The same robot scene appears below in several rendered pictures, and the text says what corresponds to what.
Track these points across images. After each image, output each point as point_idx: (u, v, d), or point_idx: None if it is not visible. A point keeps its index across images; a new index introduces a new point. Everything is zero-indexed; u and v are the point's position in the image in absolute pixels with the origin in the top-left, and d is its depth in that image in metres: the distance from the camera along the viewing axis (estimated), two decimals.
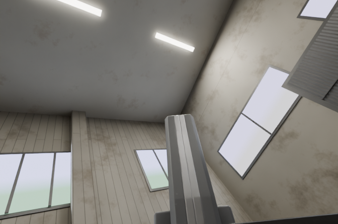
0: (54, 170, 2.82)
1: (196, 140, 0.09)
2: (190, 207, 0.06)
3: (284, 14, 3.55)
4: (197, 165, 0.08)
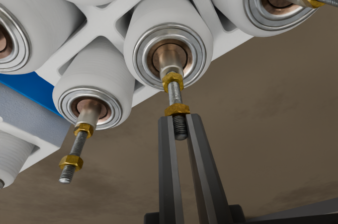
0: None
1: (205, 139, 0.09)
2: (179, 208, 0.06)
3: None
4: (206, 164, 0.08)
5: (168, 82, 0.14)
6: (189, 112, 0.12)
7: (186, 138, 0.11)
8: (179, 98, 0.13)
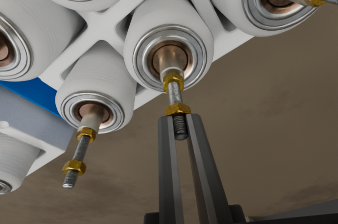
0: None
1: (205, 139, 0.09)
2: (179, 208, 0.06)
3: None
4: (206, 164, 0.08)
5: (180, 85, 0.14)
6: None
7: (175, 138, 0.11)
8: None
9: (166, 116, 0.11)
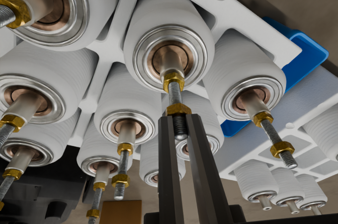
0: None
1: (205, 139, 0.09)
2: (179, 208, 0.06)
3: None
4: (206, 164, 0.08)
5: None
6: (176, 104, 0.12)
7: (182, 133, 0.10)
8: (170, 100, 0.13)
9: None
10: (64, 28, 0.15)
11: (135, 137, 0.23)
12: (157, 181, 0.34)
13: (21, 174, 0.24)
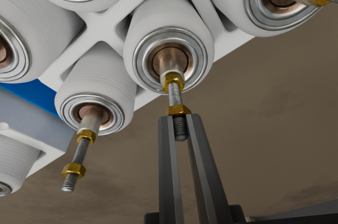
0: None
1: (205, 139, 0.09)
2: (179, 208, 0.06)
3: None
4: (206, 164, 0.08)
5: (180, 88, 0.15)
6: None
7: (174, 138, 0.11)
8: None
9: (169, 115, 0.11)
10: None
11: None
12: None
13: None
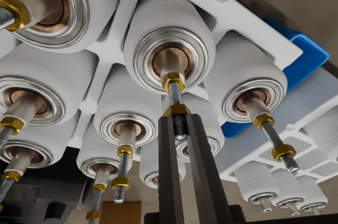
0: None
1: (205, 140, 0.09)
2: (179, 208, 0.06)
3: None
4: (206, 164, 0.08)
5: (168, 90, 0.15)
6: (180, 104, 0.12)
7: (184, 134, 0.11)
8: (171, 99, 0.13)
9: None
10: (64, 30, 0.14)
11: (135, 139, 0.23)
12: (157, 182, 0.34)
13: (20, 176, 0.24)
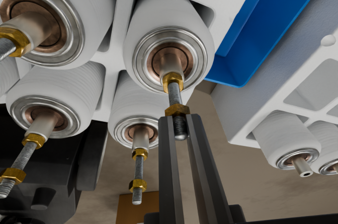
0: None
1: (204, 140, 0.09)
2: (179, 208, 0.06)
3: None
4: (206, 164, 0.08)
5: None
6: None
7: None
8: None
9: None
10: None
11: (41, 30, 0.13)
12: (133, 137, 0.24)
13: None
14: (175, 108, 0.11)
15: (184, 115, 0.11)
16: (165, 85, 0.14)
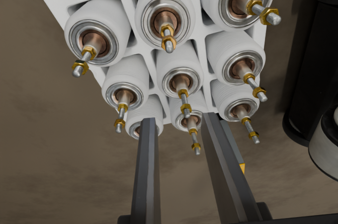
0: None
1: (225, 138, 0.09)
2: (150, 211, 0.06)
3: None
4: (230, 162, 0.08)
5: None
6: (119, 119, 0.30)
7: (118, 130, 0.28)
8: (118, 116, 0.31)
9: (124, 125, 0.30)
10: None
11: (178, 83, 0.32)
12: None
13: (246, 117, 0.37)
14: (169, 35, 0.20)
15: (173, 41, 0.20)
16: (162, 29, 0.23)
